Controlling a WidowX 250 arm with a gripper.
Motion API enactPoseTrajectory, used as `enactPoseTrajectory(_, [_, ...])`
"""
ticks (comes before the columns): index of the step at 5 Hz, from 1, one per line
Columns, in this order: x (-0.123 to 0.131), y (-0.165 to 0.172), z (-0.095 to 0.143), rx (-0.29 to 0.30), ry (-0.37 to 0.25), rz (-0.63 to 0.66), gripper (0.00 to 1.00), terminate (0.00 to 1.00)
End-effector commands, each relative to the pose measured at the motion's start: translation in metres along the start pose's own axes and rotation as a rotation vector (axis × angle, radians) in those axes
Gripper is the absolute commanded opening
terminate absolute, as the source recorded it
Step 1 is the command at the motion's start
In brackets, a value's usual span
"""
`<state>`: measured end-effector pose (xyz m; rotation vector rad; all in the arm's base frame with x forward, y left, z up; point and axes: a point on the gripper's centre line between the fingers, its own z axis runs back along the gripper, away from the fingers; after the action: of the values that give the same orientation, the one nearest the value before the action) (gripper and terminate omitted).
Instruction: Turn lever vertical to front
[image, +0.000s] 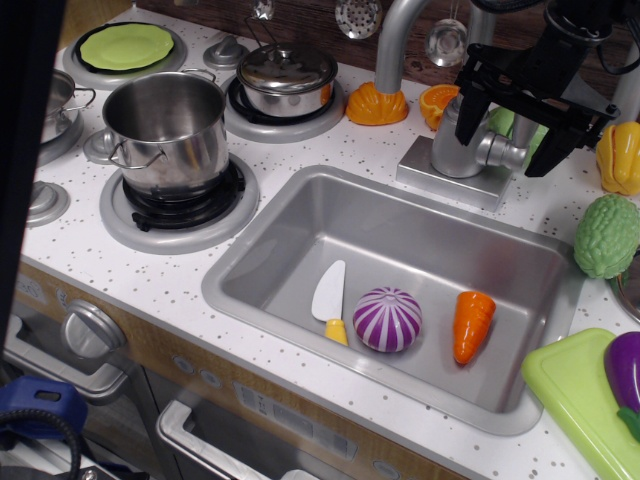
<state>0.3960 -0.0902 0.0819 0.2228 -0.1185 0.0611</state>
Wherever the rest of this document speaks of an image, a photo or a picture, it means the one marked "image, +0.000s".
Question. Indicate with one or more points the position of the large steel pot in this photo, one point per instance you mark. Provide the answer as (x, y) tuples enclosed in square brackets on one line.
[(168, 133)]

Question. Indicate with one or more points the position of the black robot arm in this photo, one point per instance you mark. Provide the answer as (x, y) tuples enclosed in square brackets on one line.
[(576, 27)]

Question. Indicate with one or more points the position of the stove burner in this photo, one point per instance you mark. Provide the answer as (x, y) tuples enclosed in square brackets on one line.
[(180, 227), (294, 130), (103, 80)]

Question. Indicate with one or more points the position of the hanging steel strainer spoon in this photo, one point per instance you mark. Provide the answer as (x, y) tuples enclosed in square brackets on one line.
[(358, 19)]

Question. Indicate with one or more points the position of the green toy cabbage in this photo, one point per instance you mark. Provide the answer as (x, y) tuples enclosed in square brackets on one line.
[(501, 121)]

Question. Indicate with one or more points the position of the purple toy eggplant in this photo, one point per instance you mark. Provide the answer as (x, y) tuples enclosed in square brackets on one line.
[(621, 363)]

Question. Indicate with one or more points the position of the orange toy carrot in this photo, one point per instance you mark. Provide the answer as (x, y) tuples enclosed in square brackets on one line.
[(473, 317)]

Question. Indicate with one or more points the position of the silver oven door handle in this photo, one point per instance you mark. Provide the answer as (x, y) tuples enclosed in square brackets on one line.
[(171, 429)]

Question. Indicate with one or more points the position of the silver oven knob front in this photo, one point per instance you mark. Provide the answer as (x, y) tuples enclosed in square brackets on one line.
[(90, 333)]

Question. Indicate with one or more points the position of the blue clamp with black cable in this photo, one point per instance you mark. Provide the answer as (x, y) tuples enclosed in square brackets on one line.
[(42, 409)]

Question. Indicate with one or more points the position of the small lidded steel pot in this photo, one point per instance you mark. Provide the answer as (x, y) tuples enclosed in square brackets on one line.
[(287, 79)]

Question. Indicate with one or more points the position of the silver toy faucet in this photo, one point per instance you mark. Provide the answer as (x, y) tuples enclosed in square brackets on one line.
[(475, 174)]

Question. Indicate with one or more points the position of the back right stove burner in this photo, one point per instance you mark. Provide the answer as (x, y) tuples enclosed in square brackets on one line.
[(294, 130)]

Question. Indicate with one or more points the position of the green cutting board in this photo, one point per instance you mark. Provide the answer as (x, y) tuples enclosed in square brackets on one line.
[(568, 377)]

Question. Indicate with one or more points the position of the silver toy sink basin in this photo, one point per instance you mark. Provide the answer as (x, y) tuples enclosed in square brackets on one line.
[(433, 302)]

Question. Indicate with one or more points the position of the silver faucet lever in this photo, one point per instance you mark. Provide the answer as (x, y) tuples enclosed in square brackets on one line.
[(498, 150)]

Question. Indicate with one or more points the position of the purple striped toy onion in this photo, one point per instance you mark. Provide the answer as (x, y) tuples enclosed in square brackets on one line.
[(387, 319)]

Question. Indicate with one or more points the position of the white toy knife yellow handle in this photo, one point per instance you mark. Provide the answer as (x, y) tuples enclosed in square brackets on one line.
[(327, 302)]

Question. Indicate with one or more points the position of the steel bowl rim right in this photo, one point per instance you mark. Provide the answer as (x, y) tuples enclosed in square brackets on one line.
[(626, 289)]

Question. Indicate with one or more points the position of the silver stove knob top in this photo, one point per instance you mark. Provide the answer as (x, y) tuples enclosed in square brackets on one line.
[(225, 54)]

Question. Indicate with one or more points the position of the dark foreground post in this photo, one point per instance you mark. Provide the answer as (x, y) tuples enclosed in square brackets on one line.
[(30, 31)]

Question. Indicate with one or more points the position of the back left stove burner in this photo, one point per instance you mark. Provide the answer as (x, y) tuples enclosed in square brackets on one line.
[(103, 80)]

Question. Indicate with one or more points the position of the hanging steel ladle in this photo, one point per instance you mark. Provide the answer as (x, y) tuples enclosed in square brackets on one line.
[(446, 42)]

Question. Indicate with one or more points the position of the green toy bitter melon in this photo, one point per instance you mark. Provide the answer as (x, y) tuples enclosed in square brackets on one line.
[(607, 237)]

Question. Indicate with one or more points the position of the green toy plate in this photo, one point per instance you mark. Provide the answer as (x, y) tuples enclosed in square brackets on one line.
[(125, 47)]

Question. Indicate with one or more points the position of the silver stove knob middle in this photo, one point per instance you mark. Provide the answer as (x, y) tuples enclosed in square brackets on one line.
[(99, 148)]

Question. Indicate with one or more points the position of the front stove burner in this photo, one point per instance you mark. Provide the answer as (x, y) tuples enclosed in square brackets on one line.
[(180, 227)]

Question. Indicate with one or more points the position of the silver stove knob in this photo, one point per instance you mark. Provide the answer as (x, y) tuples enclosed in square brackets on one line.
[(49, 202), (225, 54), (99, 148)]

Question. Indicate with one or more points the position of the yellow toy bell pepper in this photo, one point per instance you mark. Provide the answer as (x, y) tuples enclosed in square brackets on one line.
[(617, 157)]

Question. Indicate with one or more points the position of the silver stove knob left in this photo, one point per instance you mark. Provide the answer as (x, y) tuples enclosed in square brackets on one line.
[(49, 202)]

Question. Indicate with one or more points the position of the steel pan at left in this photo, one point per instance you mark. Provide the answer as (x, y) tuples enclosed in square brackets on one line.
[(65, 101)]

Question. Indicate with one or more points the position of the orange toy pumpkin half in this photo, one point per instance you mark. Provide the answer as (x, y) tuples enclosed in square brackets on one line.
[(369, 107)]

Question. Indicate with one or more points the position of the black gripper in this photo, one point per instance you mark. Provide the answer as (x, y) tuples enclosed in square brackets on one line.
[(543, 87)]

